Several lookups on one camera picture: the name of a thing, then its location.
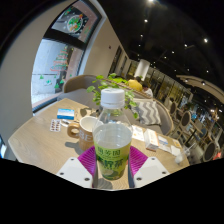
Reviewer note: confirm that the white round pillar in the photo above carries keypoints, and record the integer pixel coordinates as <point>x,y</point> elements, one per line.
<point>142,69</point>

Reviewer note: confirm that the grey curved sofa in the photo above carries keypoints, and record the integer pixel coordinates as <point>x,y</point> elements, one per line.
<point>78,86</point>

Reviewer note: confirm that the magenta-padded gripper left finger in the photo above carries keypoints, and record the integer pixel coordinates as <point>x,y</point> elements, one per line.
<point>78,173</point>

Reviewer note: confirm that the green potted plant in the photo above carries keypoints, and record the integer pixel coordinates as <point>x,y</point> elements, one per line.
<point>100,90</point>

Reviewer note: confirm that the pill blister pack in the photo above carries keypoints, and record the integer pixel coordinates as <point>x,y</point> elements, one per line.
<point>55,125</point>

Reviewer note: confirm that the small white blue packet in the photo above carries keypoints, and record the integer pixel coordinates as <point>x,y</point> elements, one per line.
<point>164,144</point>

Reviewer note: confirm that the white cardboard carton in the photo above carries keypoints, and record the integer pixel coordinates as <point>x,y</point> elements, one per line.
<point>151,140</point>

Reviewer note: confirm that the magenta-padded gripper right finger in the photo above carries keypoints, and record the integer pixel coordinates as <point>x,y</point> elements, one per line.
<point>148,173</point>

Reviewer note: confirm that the group of ceiling lights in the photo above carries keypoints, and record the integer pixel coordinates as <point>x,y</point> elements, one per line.
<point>176,43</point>

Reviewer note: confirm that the window with festive decals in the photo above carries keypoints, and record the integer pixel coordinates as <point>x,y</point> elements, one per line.
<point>56,66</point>

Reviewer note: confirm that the blue white flat box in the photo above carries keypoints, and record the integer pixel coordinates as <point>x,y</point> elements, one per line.
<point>65,114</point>

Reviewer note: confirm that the brown ceramic mug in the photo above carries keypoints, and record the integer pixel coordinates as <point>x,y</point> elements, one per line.
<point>85,136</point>

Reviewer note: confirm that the group of dining chairs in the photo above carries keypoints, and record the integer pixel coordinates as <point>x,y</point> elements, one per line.
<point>190,126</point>

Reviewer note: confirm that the green-label clear drink bottle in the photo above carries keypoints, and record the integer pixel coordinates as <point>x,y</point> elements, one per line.
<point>112,146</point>

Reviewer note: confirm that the grey white chevron pillow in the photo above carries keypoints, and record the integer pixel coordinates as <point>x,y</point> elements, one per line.
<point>148,112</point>

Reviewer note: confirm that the person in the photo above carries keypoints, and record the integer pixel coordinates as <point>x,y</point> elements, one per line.
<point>135,85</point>
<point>147,91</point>

